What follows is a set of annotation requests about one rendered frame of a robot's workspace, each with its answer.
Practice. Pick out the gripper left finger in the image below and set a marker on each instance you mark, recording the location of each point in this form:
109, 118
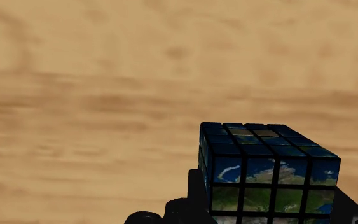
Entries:
181, 209

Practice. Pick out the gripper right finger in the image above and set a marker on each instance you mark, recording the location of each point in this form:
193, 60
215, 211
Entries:
347, 208

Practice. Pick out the earth map puzzle cube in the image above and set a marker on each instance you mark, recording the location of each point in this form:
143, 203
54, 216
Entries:
259, 173

